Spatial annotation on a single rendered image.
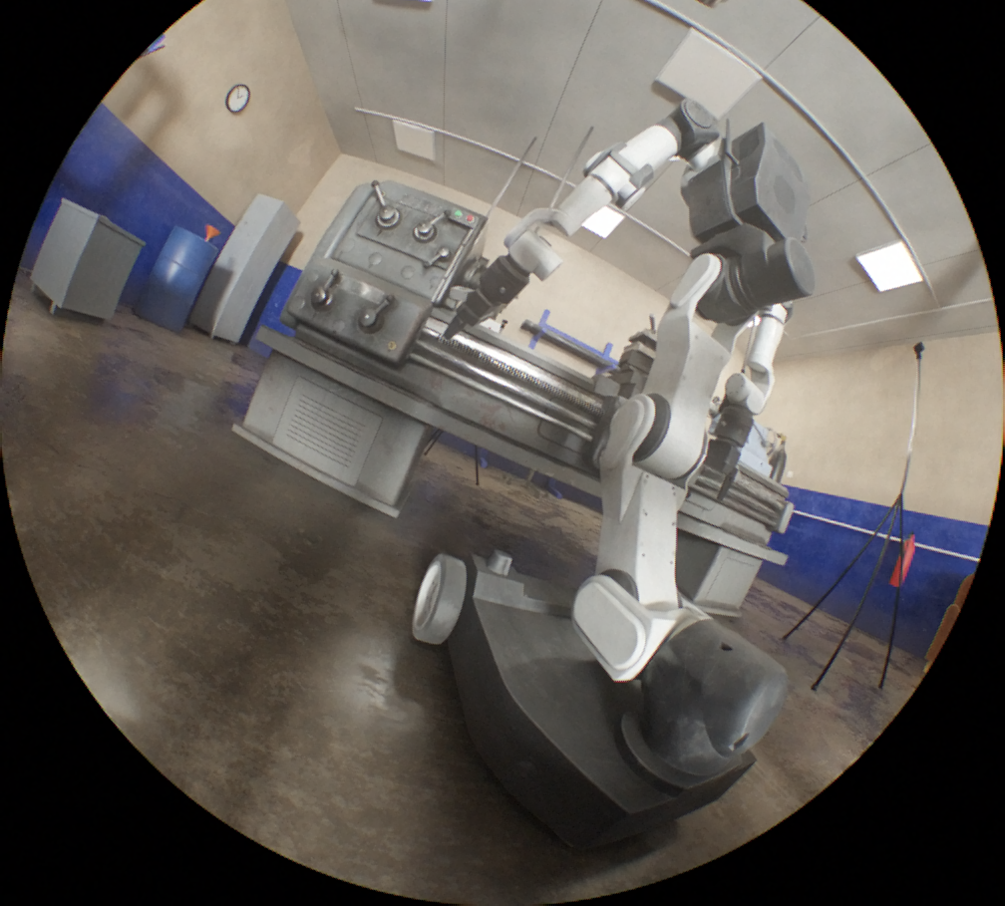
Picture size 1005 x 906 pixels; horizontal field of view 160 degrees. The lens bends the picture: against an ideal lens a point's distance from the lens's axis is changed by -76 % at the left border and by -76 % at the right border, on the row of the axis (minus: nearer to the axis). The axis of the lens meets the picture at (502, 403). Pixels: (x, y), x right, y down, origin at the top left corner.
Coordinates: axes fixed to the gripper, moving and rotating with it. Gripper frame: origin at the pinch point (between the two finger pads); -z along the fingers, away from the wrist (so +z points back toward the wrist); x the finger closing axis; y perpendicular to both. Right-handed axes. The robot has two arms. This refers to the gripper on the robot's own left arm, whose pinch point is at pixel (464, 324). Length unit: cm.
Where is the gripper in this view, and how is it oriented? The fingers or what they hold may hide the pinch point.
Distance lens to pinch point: 83.6
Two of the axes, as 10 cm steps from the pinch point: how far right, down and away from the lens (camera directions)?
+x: 3.1, -3.8, 8.7
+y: -6.9, -7.2, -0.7
